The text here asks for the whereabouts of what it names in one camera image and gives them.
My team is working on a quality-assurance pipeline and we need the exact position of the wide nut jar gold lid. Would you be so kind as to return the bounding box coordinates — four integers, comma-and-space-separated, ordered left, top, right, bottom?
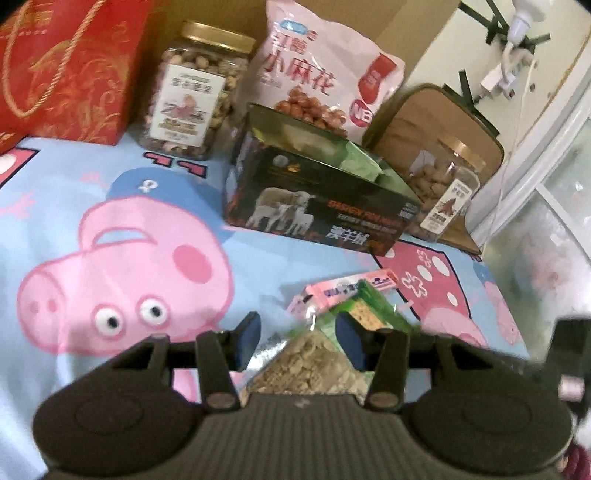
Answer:
137, 20, 257, 162

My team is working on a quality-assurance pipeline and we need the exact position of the black box with sheep print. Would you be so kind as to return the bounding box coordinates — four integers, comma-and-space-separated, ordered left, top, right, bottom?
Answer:
224, 102, 423, 257

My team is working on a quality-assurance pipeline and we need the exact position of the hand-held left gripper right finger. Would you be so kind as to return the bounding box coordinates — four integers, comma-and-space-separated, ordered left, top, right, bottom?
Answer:
335, 313, 496, 413

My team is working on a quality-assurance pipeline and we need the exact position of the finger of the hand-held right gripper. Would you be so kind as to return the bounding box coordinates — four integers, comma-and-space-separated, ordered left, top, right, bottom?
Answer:
555, 316, 591, 370

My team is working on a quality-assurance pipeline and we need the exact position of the wooden headboard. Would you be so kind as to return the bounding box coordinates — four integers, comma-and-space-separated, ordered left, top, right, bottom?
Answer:
154, 0, 463, 139

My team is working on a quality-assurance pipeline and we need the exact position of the white lamp socket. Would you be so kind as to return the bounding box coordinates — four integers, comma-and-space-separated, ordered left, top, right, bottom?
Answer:
505, 0, 551, 48

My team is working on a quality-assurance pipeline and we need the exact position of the green cracker packet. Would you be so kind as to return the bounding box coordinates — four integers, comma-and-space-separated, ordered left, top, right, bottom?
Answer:
318, 279, 422, 344

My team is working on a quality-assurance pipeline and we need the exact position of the red gift bag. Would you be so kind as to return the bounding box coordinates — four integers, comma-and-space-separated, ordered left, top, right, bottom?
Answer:
0, 0, 156, 154

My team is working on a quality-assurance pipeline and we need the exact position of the pink snack packet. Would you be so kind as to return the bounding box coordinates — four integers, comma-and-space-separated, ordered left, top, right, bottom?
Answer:
286, 270, 400, 320

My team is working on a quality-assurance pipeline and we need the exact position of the brown cushion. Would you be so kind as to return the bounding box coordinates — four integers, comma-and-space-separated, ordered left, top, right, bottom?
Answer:
362, 83, 507, 256

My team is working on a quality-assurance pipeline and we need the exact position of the printed blanket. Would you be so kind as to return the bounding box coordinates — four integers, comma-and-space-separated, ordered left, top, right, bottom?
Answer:
0, 131, 532, 480

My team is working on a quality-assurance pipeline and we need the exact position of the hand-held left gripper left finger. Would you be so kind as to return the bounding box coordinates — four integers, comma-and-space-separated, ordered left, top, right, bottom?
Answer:
111, 311, 262, 413

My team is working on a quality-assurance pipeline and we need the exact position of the narrow snack jar gold lid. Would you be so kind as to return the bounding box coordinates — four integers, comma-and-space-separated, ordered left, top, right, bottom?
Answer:
406, 136, 488, 243

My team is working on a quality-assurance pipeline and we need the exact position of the large pink snack bag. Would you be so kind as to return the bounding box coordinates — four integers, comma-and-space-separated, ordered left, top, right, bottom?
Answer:
240, 0, 408, 145

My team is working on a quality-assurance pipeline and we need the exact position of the clear packet of beige snacks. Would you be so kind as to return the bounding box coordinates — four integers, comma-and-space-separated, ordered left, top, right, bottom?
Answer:
240, 329, 376, 398

